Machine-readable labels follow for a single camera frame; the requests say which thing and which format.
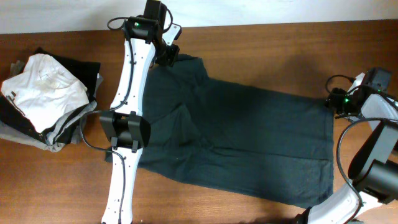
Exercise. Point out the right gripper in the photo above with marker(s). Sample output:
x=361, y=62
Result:
x=334, y=101

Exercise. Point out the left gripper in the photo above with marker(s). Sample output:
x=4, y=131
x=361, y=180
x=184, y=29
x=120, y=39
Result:
x=170, y=58

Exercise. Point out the dark green t-shirt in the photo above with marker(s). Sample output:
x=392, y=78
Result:
x=237, y=138

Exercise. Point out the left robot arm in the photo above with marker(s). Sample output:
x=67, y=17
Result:
x=148, y=40

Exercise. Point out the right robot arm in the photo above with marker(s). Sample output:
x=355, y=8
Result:
x=371, y=180

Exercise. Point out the white folded garment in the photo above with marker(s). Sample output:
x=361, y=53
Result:
x=45, y=91

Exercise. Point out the black folded garment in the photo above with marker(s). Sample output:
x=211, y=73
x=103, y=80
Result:
x=49, y=96

